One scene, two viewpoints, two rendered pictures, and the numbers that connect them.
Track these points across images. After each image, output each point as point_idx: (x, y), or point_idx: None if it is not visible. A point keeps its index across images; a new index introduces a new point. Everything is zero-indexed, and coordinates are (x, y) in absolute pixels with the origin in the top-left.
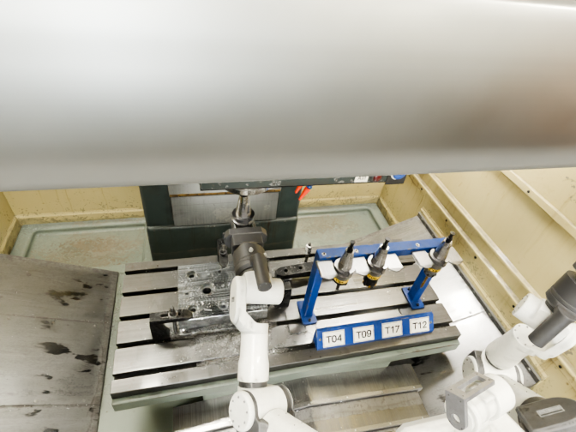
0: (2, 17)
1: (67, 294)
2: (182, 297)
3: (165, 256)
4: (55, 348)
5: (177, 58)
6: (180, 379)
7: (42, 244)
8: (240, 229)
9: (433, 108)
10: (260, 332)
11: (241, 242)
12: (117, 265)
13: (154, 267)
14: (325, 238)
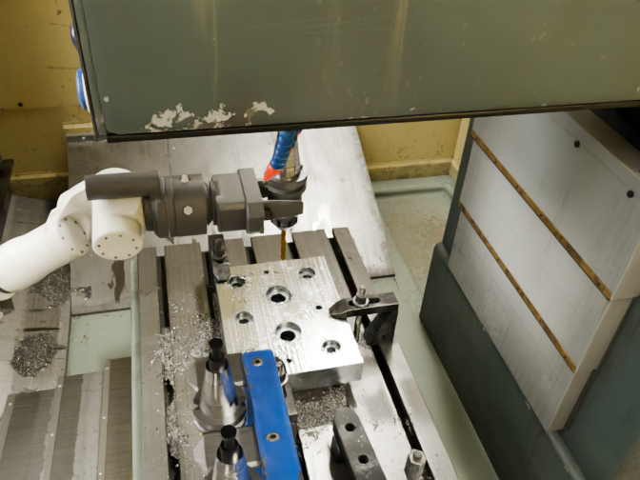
0: None
1: (330, 225)
2: (259, 267)
3: (430, 310)
4: (249, 234)
5: None
6: (143, 309)
7: (429, 202)
8: (251, 178)
9: None
10: (45, 230)
11: (218, 180)
12: (410, 272)
13: (347, 255)
14: None
